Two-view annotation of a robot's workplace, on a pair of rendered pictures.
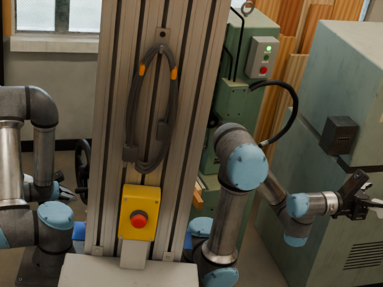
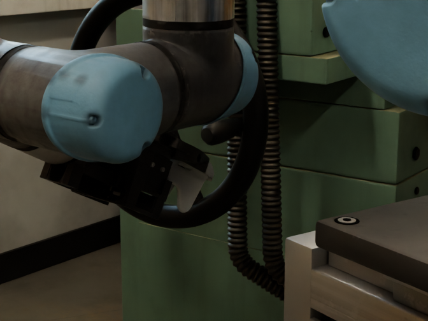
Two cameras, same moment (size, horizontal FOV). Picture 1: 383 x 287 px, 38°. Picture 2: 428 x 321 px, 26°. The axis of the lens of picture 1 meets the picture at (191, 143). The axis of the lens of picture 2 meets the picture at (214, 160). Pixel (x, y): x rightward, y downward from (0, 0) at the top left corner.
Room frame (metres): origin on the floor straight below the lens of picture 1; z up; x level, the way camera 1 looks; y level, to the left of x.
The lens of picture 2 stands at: (0.97, 0.85, 1.01)
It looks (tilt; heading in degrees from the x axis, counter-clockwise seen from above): 14 degrees down; 333
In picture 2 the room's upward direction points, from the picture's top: straight up
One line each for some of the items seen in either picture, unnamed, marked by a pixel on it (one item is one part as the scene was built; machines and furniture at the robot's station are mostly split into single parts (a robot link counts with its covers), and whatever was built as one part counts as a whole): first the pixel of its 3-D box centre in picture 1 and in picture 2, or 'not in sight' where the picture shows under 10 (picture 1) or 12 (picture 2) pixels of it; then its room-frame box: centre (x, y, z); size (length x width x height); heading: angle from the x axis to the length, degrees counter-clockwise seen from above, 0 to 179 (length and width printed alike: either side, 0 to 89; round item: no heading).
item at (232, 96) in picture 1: (231, 98); not in sight; (2.07, -0.13, 1.22); 0.09 x 0.08 x 0.15; 118
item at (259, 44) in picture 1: (261, 57); not in sight; (2.12, -0.22, 1.40); 0.10 x 0.06 x 0.16; 118
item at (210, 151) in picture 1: (216, 140); not in sight; (2.05, -0.11, 1.02); 0.09 x 0.07 x 0.12; 28
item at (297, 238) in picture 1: (296, 225); not in sight; (1.45, -0.39, 1.12); 0.11 x 0.08 x 0.11; 22
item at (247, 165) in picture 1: (227, 216); not in sight; (1.33, -0.15, 1.19); 0.15 x 0.12 x 0.55; 22
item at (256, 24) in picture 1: (228, 93); not in sight; (2.24, -0.12, 1.16); 0.22 x 0.22 x 0.72; 28
